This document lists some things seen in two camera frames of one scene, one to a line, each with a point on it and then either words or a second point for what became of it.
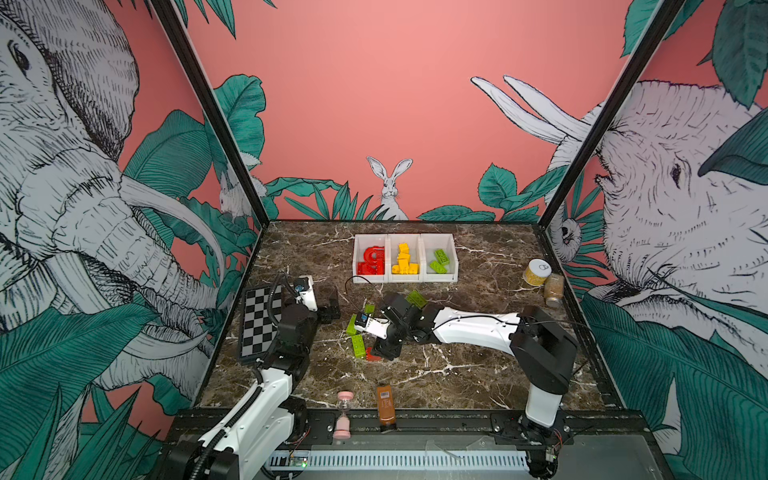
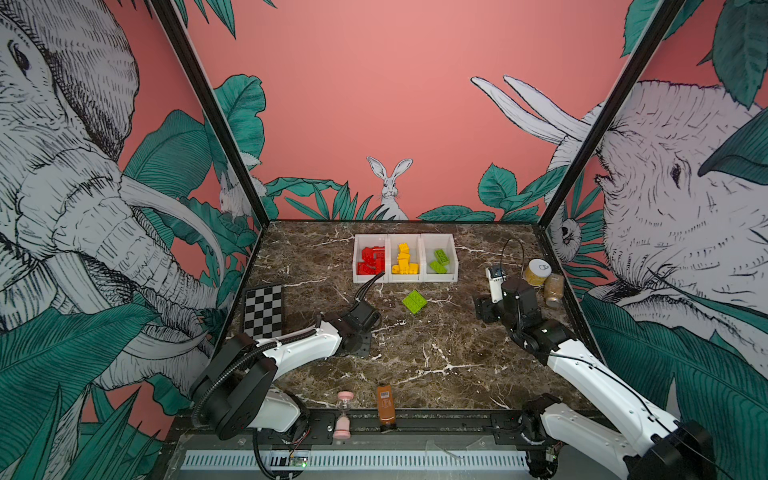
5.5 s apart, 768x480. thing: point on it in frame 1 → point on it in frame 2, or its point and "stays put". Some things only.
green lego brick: (442, 257) stays put
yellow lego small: (404, 251) stays put
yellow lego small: (405, 268) stays put
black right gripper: (383, 349) → (485, 310)
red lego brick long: (364, 268) stays put
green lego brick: (438, 267) stays put
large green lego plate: (417, 299) stays put
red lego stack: (370, 356) → (375, 254)
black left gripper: (326, 316) → (367, 345)
